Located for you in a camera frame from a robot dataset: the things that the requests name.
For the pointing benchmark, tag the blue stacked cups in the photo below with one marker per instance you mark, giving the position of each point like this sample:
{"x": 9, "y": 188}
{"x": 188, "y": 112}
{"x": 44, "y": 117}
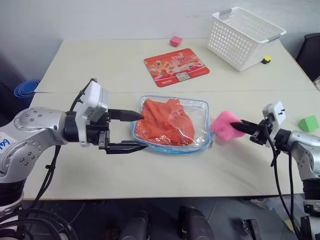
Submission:
{"x": 25, "y": 90}

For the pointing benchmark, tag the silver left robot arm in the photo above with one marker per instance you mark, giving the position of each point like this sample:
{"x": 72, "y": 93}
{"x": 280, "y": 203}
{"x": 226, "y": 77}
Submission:
{"x": 37, "y": 127}

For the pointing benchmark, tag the dark rounded robot foot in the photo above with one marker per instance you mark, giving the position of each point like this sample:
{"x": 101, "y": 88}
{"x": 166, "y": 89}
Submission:
{"x": 197, "y": 222}
{"x": 133, "y": 226}

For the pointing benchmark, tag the red printed packet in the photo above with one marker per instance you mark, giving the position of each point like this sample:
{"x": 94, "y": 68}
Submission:
{"x": 176, "y": 67}

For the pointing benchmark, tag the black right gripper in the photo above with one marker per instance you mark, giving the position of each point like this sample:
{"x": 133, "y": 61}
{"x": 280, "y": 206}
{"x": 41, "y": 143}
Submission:
{"x": 261, "y": 133}

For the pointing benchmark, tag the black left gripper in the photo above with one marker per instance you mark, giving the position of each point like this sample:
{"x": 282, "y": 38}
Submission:
{"x": 98, "y": 133}

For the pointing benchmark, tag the orange cloth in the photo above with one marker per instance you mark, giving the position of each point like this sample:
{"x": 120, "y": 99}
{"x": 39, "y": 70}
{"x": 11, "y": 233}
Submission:
{"x": 165, "y": 123}

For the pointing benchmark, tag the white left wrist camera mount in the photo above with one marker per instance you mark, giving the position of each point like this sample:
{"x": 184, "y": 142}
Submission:
{"x": 93, "y": 102}

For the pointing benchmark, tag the black chair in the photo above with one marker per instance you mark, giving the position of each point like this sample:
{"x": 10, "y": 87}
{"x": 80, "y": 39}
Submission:
{"x": 308, "y": 55}

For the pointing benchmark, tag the pink sponge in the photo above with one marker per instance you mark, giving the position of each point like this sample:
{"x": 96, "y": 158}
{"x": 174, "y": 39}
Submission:
{"x": 226, "y": 127}

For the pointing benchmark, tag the green house-shaped block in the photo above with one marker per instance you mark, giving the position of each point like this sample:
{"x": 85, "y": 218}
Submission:
{"x": 308, "y": 123}

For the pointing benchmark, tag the clear plastic pouch blue trim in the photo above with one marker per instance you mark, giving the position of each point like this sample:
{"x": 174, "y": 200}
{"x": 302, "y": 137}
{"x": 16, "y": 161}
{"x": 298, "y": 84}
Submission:
{"x": 172, "y": 125}

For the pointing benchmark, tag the yellow and black small object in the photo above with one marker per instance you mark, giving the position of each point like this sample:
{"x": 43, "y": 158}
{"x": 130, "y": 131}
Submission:
{"x": 266, "y": 60}

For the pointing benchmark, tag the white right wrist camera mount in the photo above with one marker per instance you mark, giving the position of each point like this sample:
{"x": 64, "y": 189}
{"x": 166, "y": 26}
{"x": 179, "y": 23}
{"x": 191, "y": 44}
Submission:
{"x": 276, "y": 115}

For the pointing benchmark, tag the pink cube block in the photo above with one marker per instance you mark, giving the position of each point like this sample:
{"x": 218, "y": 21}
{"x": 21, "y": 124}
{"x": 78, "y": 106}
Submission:
{"x": 175, "y": 41}

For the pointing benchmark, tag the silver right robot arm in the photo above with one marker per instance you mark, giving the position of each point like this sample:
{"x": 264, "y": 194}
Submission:
{"x": 300, "y": 147}

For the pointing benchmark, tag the white perforated plastic basket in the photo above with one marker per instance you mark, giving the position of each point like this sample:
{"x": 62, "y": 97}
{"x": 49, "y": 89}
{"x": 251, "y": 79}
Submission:
{"x": 243, "y": 37}

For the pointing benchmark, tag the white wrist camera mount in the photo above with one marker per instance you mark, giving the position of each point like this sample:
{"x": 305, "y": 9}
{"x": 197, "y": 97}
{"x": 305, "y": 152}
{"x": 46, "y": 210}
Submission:
{"x": 276, "y": 115}
{"x": 93, "y": 102}

